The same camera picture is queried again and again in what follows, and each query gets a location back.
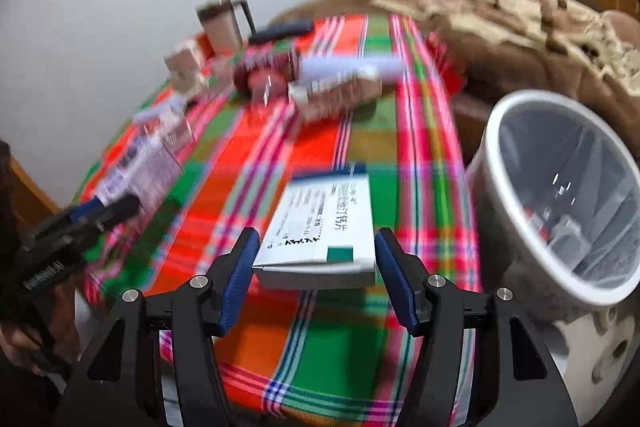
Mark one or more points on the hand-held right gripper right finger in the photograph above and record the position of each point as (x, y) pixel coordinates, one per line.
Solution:
(396, 282)

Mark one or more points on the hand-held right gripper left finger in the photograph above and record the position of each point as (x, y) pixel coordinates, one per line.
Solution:
(239, 279)

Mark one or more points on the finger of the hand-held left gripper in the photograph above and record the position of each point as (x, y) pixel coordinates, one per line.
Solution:
(120, 209)
(87, 208)

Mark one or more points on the white green medicine box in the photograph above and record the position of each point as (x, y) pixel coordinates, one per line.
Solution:
(325, 217)

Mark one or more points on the white trash bin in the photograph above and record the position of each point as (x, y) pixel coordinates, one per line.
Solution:
(500, 187)

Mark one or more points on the person's left hand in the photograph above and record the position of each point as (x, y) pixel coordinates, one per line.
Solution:
(67, 322)

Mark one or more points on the white pink box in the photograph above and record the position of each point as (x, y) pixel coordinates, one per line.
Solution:
(145, 172)

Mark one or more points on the wooden furniture panel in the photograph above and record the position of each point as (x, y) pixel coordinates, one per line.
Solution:
(35, 187)

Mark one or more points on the white blue box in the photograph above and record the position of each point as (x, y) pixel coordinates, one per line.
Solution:
(165, 122)

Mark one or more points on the plaid tablecloth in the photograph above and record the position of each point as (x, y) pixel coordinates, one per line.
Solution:
(350, 147)

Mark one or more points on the small brown carton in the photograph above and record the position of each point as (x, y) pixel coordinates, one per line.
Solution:
(185, 67)

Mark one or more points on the small white box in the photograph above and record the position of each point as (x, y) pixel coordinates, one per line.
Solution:
(567, 234)

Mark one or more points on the brown white box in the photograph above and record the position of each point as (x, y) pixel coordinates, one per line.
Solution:
(335, 97)

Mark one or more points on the red can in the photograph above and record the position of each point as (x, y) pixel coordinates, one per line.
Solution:
(265, 62)

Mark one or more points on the long white box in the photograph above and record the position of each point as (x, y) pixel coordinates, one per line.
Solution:
(350, 67)

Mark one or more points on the black remote control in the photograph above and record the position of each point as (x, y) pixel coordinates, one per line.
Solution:
(280, 32)

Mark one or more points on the brown cream blanket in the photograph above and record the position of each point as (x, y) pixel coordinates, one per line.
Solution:
(500, 57)

